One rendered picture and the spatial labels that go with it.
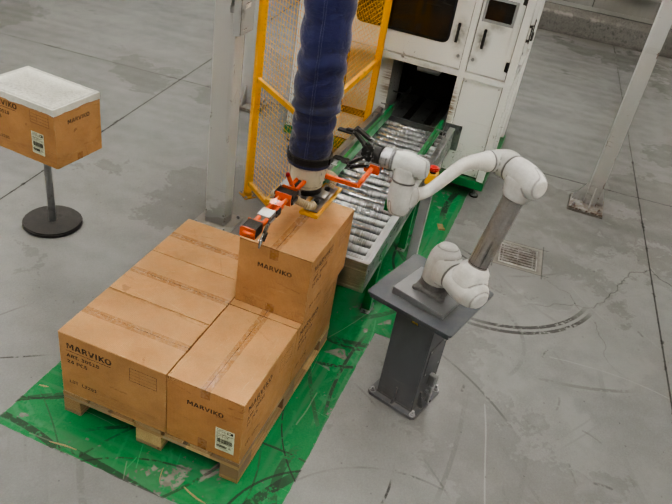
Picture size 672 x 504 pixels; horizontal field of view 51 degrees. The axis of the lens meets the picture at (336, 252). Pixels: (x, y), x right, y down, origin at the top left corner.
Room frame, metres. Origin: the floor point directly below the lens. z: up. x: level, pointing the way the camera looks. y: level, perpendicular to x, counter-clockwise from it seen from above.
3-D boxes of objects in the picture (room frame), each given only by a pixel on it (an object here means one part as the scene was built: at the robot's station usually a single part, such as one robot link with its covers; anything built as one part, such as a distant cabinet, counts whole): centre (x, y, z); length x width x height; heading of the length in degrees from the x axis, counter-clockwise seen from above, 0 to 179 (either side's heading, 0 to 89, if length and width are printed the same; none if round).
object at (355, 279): (3.43, 0.14, 0.48); 0.70 x 0.03 x 0.15; 75
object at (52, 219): (4.03, 2.02, 0.31); 0.40 x 0.40 x 0.62
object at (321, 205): (3.10, 0.12, 1.12); 0.34 x 0.10 x 0.05; 164
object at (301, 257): (3.12, 0.21, 0.74); 0.60 x 0.40 x 0.40; 164
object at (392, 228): (4.47, -0.49, 0.50); 2.31 x 0.05 x 0.19; 165
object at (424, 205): (3.85, -0.50, 0.50); 0.07 x 0.07 x 1.00; 75
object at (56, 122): (4.03, 2.02, 0.82); 0.60 x 0.40 x 0.40; 70
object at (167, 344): (2.86, 0.60, 0.34); 1.20 x 1.00 x 0.40; 165
